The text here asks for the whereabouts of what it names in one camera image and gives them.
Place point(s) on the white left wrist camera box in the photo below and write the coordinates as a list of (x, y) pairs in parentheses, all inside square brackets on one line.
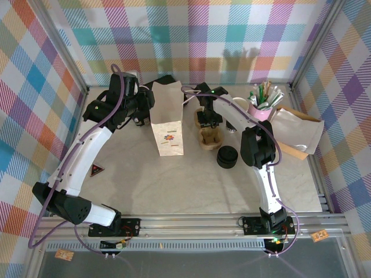
[(134, 74)]

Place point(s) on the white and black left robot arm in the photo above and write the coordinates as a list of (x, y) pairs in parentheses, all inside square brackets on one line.
[(78, 162)]

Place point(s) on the stack of black paper cups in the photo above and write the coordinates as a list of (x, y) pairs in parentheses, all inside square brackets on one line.
[(240, 101)]

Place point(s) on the small orange tag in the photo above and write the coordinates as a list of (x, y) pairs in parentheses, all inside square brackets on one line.
[(64, 255), (319, 236)]

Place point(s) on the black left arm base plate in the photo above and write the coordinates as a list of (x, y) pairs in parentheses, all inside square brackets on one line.
[(130, 227)]

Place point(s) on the green plastic straw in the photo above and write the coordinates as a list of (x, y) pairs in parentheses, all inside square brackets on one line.
[(252, 95), (261, 97)]

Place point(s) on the white paper wrapped straw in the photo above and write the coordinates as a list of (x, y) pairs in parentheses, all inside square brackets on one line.
[(274, 95), (275, 101)]

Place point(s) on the aluminium mounting rail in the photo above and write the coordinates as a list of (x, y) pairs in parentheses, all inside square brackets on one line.
[(188, 228)]

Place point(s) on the aluminium frame post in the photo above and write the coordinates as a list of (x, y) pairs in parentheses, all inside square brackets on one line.
[(316, 43), (63, 46)]

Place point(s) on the stack of black cup lids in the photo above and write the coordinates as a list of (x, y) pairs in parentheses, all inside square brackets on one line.
[(226, 157)]

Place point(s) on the plaid backdrop cloth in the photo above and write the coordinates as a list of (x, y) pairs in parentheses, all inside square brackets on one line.
[(347, 116), (20, 101), (185, 34)]

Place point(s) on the wooden stirrer stick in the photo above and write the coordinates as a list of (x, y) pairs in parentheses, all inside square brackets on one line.
[(267, 87)]

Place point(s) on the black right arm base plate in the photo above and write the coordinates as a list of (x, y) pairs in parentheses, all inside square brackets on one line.
[(252, 226)]

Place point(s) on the flat white paper bag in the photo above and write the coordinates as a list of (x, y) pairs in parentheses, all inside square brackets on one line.
[(298, 130)]

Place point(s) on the white flower print paper bag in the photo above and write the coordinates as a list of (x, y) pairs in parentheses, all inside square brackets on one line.
[(168, 127)]

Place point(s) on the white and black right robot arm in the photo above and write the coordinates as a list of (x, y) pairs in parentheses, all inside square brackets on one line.
[(232, 116)]

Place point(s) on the pink straw holder cup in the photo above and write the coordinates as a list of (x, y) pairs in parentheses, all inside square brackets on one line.
[(261, 114)]

